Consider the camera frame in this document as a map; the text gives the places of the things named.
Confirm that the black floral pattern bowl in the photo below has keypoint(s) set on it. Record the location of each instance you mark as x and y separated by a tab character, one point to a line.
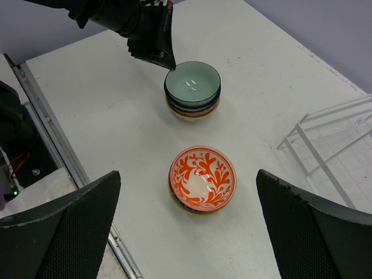
193	114

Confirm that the orange striped bowl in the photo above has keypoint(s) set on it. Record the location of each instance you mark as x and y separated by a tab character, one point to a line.
202	178

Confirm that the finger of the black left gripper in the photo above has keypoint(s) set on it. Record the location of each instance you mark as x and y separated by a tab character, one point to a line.
158	48

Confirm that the yellow rimmed sun pattern bowl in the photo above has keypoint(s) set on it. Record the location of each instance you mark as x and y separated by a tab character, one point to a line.
189	210

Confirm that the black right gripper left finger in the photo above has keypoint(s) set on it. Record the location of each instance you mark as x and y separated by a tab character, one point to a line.
63	238

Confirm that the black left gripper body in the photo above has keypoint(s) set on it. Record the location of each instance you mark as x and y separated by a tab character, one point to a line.
133	20

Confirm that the blue triangle pattern bowl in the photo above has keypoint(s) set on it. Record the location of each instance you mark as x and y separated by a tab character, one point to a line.
170	190

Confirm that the pale green rimmed bowl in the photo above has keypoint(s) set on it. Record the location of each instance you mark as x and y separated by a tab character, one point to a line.
192	84

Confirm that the front aluminium table rail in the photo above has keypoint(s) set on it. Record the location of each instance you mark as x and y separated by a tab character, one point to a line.
30	94

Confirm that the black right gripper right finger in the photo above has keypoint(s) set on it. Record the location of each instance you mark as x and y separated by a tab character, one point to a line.
313	237

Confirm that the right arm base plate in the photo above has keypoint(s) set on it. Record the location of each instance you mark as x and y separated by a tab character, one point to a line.
29	159

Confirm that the dark blue bowl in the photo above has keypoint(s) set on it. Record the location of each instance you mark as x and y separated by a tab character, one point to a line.
190	109

